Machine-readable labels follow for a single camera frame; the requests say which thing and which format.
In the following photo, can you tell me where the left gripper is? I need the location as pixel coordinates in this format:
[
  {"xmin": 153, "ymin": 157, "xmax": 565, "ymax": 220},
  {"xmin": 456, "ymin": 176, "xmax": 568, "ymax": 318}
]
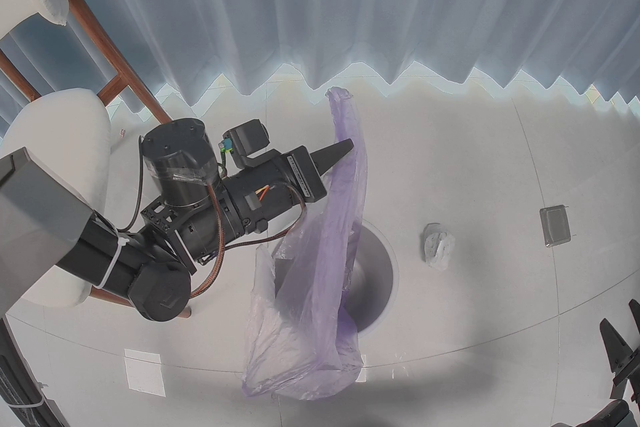
[{"xmin": 219, "ymin": 145, "xmax": 329, "ymax": 242}]

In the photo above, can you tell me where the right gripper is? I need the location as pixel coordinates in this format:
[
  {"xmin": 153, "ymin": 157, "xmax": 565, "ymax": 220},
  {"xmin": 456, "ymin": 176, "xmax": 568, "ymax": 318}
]
[{"xmin": 599, "ymin": 299, "xmax": 640, "ymax": 402}]

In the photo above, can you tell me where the purple plastic bag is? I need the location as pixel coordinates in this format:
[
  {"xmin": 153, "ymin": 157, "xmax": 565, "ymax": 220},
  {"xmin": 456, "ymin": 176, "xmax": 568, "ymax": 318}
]
[{"xmin": 241, "ymin": 86, "xmax": 369, "ymax": 402}]

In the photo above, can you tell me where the white trash bin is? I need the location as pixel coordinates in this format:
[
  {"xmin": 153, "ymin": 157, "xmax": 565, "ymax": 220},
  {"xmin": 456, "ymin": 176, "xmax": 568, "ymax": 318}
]
[{"xmin": 274, "ymin": 216, "xmax": 399, "ymax": 340}]

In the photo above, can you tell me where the crumpled white paper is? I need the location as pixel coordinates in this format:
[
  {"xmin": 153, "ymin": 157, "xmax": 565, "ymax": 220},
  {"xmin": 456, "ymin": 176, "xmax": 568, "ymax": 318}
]
[{"xmin": 422, "ymin": 222, "xmax": 457, "ymax": 272}]

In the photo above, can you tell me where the white cushioned wooden chair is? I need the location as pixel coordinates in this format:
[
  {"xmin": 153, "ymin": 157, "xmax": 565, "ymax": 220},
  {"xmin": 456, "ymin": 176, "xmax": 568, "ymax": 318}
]
[{"xmin": 0, "ymin": 0, "xmax": 201, "ymax": 321}]

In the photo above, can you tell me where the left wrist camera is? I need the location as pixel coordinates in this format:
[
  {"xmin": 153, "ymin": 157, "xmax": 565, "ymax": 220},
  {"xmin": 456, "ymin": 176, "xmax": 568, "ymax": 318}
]
[{"xmin": 221, "ymin": 118, "xmax": 281, "ymax": 170}]

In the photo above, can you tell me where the black cable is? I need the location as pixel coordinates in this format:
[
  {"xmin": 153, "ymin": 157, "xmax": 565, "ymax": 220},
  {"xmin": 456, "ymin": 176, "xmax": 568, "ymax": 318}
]
[{"xmin": 118, "ymin": 135, "xmax": 147, "ymax": 236}]

